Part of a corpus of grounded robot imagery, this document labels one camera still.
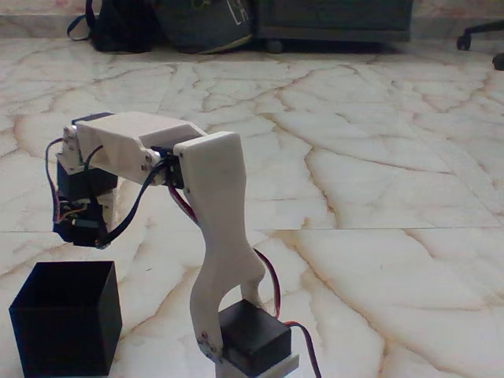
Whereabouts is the black box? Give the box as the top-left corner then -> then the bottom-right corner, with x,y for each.
9,260 -> 124,378

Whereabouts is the black backpack with blue strap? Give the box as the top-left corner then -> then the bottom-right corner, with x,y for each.
66,0 -> 165,54

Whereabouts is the black office chair leg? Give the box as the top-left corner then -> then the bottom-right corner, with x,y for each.
455,21 -> 504,51

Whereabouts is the red white servo cable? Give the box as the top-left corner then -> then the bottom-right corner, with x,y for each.
251,247 -> 322,378

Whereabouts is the grey fabric bag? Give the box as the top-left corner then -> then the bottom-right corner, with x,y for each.
155,0 -> 255,55

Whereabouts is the black servo cable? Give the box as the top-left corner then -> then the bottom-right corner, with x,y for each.
94,159 -> 174,250

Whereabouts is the dark rolling cabinet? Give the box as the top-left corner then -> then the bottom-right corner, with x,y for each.
251,0 -> 413,55

